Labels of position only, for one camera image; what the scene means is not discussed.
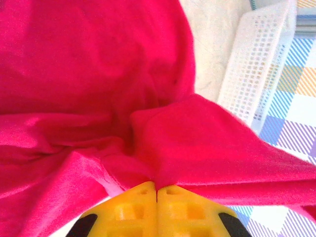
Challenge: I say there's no white plastic mesh basket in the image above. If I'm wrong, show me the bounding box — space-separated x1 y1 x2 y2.
216 0 298 136

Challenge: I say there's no aluminium table side rail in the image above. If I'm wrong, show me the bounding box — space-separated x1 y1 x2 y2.
295 14 316 38

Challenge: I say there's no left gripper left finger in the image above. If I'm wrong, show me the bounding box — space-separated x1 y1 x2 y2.
65 181 158 237

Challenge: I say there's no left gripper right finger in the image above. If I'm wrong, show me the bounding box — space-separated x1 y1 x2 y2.
157 184 253 237

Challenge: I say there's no red t-shirt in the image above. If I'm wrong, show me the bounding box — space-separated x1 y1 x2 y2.
0 0 316 237

